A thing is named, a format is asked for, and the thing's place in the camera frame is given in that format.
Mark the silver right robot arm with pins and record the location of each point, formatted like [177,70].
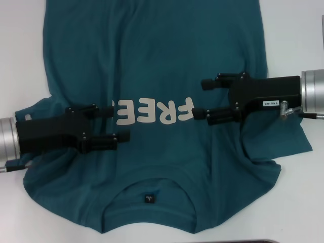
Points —
[314,91]

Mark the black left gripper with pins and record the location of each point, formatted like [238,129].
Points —
[45,134]

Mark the teal T-shirt with FREE print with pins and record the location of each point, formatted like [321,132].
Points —
[141,50]

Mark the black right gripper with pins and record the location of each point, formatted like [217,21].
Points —
[265,87]

